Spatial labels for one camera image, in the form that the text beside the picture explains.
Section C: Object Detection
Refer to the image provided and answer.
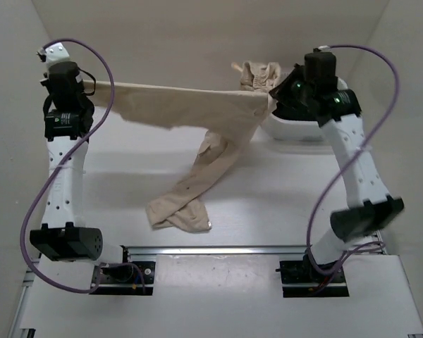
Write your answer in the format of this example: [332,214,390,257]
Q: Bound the white plastic basket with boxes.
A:
[263,77,351,144]

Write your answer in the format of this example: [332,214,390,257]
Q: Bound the beige trousers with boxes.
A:
[85,61,283,233]

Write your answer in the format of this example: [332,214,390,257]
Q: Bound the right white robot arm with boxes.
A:
[269,50,404,282]

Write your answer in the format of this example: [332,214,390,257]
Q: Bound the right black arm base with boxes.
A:
[276,261,350,298]

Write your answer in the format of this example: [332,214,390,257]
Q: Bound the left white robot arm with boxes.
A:
[30,61,134,282]

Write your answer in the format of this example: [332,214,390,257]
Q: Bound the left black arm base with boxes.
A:
[92,261,156,296]

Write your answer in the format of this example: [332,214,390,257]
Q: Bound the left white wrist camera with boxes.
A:
[37,42,71,70]

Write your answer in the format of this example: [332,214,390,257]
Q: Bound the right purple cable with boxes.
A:
[305,44,400,279]

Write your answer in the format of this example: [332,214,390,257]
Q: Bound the purple cable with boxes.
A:
[305,44,400,279]
[20,39,145,295]

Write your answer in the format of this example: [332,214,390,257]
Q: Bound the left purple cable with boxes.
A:
[20,39,145,295]

